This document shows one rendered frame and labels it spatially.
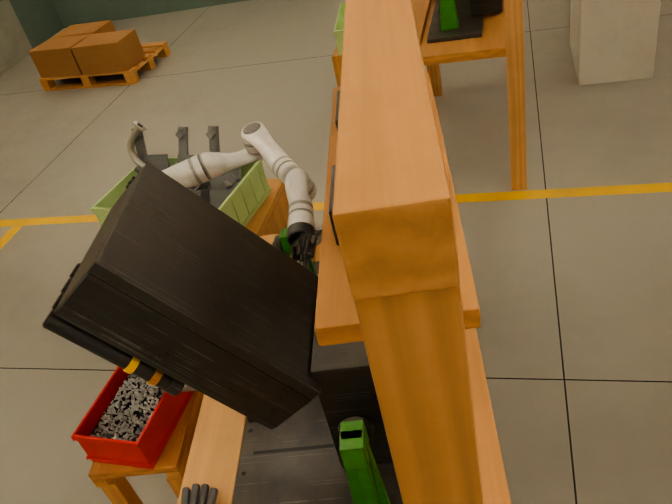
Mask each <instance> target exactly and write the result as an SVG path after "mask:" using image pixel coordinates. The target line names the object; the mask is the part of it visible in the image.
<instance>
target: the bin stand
mask: <svg viewBox="0 0 672 504"><path fill-rule="evenodd" d="M203 396H204V394H203V393H201V392H199V391H195V392H194V394H193V395H192V397H191V399H190V401H189V403H188V405H187V407H186V409H185V411H184V412H183V414H182V416H181V418H180V420H179V422H178V424H177V426H176V428H175V429H174V431H173V433H172V435H171V437H170V439H169V441H168V443H167V445H166V446H165V448H164V450H163V452H162V454H161V456H160V458H159V460H158V462H157V463H156V465H155V467H154V469H145V468H138V467H131V466H123V465H116V464H108V463H101V462H93V463H92V466H91V468H90V471H89V474H88V476H89V478H90V479H91V480H92V482H93V483H94V484H95V486H96V487H101V489H102V490H103V491H104V493H105V494H106V496H107V497H108V498H109V500H110V501H111V502H112V504H143V502H142V501H141V499H140V498H139V497H138V495H137V494H136V492H135V491H134V489H133V488H132V486H131V485H130V483H129V482H128V480H127V479H126V478H125V477H129V476H139V475H150V474H161V473H166V475H167V478H166V481H167V482H168V484H169V485H170V487H171V489H172V490H173V492H174V494H175V495H176V497H177V498H178V497H179V493H180V489H181V485H182V481H183V477H184V473H185V469H186V465H187V461H188V457H189V453H190V449H191V444H192V440H193V436H194V432H195V428H196V424H197V420H198V416H199V412H200V408H201V404H202V400H203Z"/></svg>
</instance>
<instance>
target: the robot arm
mask: <svg viewBox="0 0 672 504"><path fill-rule="evenodd" d="M241 139H242V142H243V144H244V146H245V149H242V150H239V151H236V152H232V153H221V152H202V153H199V154H197V155H195V156H192V157H190V158H188V159H186V160H184V161H182V162H180V163H178V164H175V165H173V166H171V167H169V168H167V169H165V170H162V172H164V173H165V174H167V175H168V176H170V177H171V178H173V179H174V180H176V181H177V182H179V183H180V184H182V185H183V186H185V187H194V186H198V185H200V184H203V183H205V182H207V181H210V180H212V179H214V178H216V177H218V176H220V175H222V174H224V173H227V172H229V171H231V170H234V169H236V168H239V167H242V166H245V165H248V164H251V163H253V162H256V161H259V160H262V159H264V160H265V162H266V163H267V165H268V166H269V168H270V169H271V171H272V172H273V173H274V174H275V175H276V177H277V178H278V179H279V180H280V181H281V182H283V183H284V184H285V190H286V195H287V199H288V203H289V215H288V223H287V240H288V242H289V244H290V245H291V252H290V253H291V256H290V257H291V258H292V259H294V260H295V261H297V260H298V261H300V264H301V265H303V266H304V267H306V268H307V269H309V263H310V258H313V257H314V253H315V248H316V246H317V245H318V244H320V243H321V238H322V225H323V224H322V225H318V226H316V225H315V222H314V209H313V202H312V200H313V199H314V197H315V196H316V192H317V189H316V186H315V184H314V182H313V181H312V179H311V178H310V177H309V175H308V174H307V172H306V171H305V170H303V169H301V168H299V166H298V165H297V164H296V163H295V162H294V161H293V160H292V159H291V158H290V157H289V156H288V155H287V154H286V153H285V152H284V151H283V150H282V148H281V147H280V146H279V145H278V144H277V143H276V142H275V140H274V139H273V138H272V136H271V134H270V132H269V130H268V128H267V127H266V126H265V125H264V124H263V123H261V122H257V121H256V122H251V123H249V124H247V125H246V126H244V127H243V129H242V131H241Z"/></svg>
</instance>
